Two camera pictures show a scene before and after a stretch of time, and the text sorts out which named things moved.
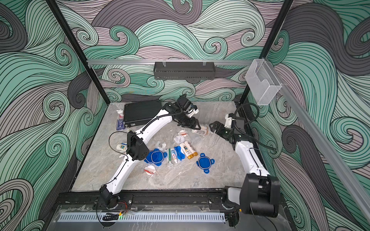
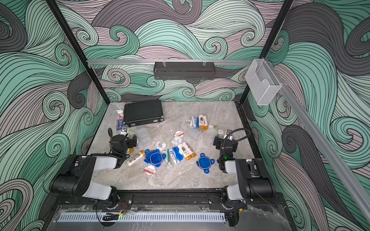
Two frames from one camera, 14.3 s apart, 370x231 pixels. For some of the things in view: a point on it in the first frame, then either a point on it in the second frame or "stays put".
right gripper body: [227, 133] -> [219, 142]
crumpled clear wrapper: [178, 139] stays put
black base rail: [144, 198] stays put
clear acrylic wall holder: [262, 83] stays put
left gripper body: [186, 121] -> [131, 143]
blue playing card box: [120, 125] stays put
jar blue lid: [204, 130] -> [209, 140]
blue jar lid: [157, 157] stays put
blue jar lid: [204, 162] stays put
